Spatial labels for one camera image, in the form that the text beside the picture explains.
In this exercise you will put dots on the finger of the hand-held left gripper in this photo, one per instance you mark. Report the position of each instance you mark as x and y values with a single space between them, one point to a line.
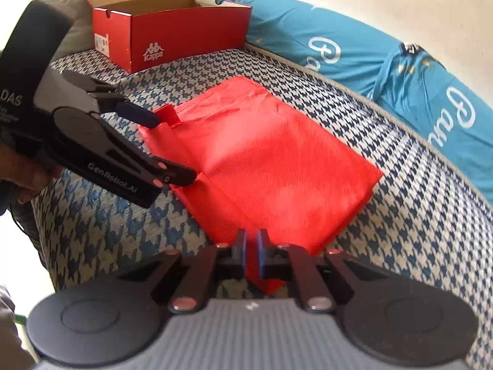
177 175
138 117

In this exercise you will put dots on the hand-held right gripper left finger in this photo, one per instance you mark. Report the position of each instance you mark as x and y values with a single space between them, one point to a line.
242 254

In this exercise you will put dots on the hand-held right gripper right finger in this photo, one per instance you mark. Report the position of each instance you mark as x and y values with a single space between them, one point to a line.
264 254

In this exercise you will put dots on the red shopping bag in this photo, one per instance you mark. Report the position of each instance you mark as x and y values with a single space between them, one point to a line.
269 154

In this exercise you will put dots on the person's left hand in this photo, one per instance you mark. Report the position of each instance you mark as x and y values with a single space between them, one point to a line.
34 177

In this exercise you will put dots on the grey cushion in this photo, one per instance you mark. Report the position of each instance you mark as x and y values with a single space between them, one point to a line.
79 27

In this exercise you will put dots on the red shoe box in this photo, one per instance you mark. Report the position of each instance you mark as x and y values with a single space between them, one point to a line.
192 34

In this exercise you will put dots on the houndstooth bed mattress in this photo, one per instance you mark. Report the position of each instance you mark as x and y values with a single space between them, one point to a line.
404 219

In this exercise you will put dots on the blue printed quilt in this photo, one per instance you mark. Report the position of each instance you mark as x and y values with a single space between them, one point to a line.
308 19

